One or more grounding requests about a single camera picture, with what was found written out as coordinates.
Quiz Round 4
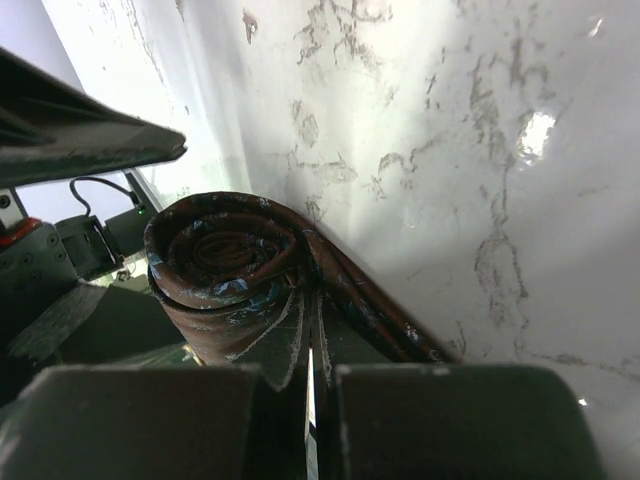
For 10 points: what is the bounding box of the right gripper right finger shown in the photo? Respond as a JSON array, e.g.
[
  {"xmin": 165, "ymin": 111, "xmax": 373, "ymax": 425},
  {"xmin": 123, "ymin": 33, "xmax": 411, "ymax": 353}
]
[{"xmin": 311, "ymin": 294, "xmax": 609, "ymax": 480}]

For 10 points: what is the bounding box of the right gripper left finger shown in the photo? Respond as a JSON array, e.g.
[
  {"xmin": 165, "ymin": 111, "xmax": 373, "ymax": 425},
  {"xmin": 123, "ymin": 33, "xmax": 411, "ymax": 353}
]
[{"xmin": 0, "ymin": 287, "xmax": 311, "ymax": 480}]

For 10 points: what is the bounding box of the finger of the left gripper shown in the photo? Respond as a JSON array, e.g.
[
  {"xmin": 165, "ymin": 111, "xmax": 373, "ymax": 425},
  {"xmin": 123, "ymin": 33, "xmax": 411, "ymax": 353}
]
[{"xmin": 1, "ymin": 49, "xmax": 186, "ymax": 186}]

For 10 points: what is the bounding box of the brown blue patterned tie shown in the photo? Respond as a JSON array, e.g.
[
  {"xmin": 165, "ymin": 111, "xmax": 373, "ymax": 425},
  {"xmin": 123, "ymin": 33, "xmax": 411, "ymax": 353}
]
[{"xmin": 144, "ymin": 192, "xmax": 454, "ymax": 364}]

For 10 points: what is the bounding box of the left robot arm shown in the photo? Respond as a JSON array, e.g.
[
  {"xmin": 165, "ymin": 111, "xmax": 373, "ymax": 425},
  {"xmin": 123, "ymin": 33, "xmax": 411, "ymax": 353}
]
[{"xmin": 1, "ymin": 50, "xmax": 186, "ymax": 314}]

